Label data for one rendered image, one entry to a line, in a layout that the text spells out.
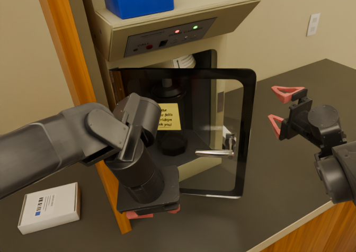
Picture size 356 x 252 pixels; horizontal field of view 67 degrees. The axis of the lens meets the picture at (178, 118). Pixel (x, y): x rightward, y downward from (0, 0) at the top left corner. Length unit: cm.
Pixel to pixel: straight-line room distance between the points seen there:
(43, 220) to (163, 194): 52
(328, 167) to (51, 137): 26
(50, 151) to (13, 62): 77
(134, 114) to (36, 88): 72
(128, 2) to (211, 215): 61
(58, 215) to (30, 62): 51
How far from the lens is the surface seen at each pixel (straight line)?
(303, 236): 111
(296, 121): 71
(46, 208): 92
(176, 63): 71
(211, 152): 63
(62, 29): 49
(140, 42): 54
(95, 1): 58
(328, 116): 62
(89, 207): 92
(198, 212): 85
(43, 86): 108
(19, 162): 29
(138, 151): 36
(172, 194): 43
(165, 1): 51
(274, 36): 152
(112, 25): 48
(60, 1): 48
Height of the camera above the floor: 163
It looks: 35 degrees down
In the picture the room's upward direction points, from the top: 4 degrees counter-clockwise
